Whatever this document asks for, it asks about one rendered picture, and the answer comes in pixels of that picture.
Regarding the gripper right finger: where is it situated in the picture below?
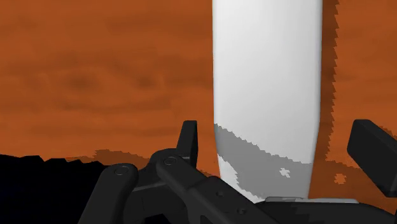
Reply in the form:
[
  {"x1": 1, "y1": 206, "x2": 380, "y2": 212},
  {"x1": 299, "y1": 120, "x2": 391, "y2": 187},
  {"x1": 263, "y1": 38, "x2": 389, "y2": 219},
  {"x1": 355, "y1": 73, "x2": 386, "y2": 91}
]
[{"x1": 346, "y1": 118, "x2": 397, "y2": 199}]

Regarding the tall white vase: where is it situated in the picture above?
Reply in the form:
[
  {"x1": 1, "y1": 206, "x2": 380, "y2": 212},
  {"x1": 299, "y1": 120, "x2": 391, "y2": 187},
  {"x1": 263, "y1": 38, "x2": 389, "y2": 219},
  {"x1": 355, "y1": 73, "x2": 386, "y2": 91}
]
[{"x1": 212, "y1": 0, "x2": 324, "y2": 204}]

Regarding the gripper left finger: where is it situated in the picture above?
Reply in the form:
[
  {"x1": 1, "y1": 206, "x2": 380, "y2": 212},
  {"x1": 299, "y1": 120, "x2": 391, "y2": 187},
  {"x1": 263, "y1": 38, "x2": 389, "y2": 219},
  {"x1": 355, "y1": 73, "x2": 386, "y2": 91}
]
[{"x1": 77, "y1": 120, "x2": 280, "y2": 224}]

